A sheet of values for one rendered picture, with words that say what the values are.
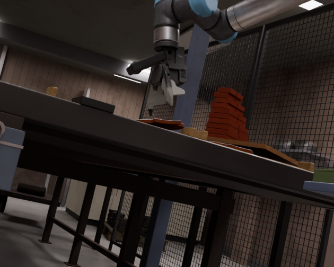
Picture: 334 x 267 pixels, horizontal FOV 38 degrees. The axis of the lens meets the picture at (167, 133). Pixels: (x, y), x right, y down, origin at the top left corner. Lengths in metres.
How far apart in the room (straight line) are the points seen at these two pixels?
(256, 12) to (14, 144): 0.78
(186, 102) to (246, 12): 2.02
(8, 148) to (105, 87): 10.35
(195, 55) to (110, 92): 7.93
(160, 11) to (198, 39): 2.06
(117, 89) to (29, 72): 1.99
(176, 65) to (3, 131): 0.60
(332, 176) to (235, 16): 0.57
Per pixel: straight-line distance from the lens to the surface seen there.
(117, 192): 7.99
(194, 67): 3.46
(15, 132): 0.99
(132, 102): 11.43
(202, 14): 1.39
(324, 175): 1.16
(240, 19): 1.45
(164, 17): 1.44
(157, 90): 1.44
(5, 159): 0.99
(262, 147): 1.94
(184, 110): 3.39
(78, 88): 11.17
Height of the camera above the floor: 0.78
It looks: 7 degrees up
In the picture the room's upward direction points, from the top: 13 degrees clockwise
